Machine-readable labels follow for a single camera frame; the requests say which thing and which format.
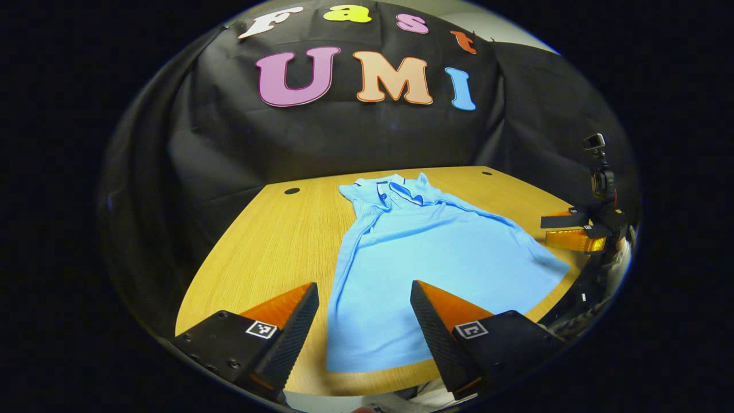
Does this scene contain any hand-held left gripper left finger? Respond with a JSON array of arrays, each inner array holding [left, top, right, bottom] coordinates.
[[172, 282, 320, 402]]

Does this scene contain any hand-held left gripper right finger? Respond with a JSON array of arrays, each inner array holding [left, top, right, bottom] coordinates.
[[410, 280, 568, 401]]

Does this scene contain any light blue polo T-shirt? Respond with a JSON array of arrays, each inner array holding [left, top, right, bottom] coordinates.
[[326, 172, 571, 373]]

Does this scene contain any person's light clothing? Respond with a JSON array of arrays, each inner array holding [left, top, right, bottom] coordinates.
[[284, 379, 455, 413]]

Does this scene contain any black backdrop cloth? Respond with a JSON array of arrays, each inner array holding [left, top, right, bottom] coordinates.
[[97, 0, 640, 339]]

